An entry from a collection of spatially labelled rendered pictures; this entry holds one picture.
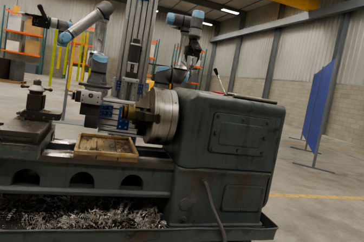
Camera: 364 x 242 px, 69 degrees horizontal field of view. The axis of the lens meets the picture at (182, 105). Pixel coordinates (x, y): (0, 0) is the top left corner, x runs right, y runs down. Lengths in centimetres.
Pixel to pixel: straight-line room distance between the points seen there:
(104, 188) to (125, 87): 103
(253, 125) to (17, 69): 1288
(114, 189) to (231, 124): 67
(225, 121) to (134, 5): 134
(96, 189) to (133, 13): 146
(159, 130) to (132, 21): 121
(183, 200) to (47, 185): 65
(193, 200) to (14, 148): 87
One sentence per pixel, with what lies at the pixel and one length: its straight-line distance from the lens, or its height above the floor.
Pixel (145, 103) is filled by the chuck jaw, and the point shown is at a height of 114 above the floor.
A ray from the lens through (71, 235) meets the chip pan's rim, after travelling 135.
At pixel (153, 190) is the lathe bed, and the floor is 71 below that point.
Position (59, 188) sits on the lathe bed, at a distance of 141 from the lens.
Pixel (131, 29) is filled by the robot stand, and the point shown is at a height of 165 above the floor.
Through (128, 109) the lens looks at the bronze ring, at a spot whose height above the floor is 110.
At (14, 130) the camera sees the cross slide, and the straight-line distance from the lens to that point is 133.
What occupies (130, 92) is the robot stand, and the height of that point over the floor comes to 114.
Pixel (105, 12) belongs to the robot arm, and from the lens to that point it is 218.
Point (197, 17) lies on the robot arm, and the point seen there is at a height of 169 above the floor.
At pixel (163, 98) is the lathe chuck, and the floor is 119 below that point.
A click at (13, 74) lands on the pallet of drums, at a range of 1388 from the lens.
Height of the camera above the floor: 129
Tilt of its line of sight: 5 degrees down
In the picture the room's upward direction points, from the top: 10 degrees clockwise
